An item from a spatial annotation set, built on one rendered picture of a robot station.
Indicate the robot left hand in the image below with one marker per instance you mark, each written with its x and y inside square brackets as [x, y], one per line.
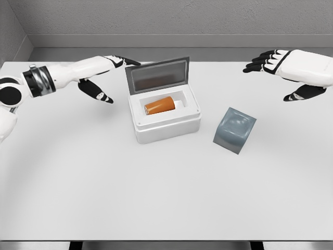
[92, 66]

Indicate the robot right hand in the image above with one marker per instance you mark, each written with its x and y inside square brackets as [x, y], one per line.
[299, 69]

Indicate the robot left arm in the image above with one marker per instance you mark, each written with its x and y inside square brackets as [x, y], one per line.
[36, 79]

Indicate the white box with grey lid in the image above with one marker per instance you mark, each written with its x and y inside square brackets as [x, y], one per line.
[162, 104]

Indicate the grey-blue cube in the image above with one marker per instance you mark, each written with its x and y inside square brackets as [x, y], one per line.
[234, 130]

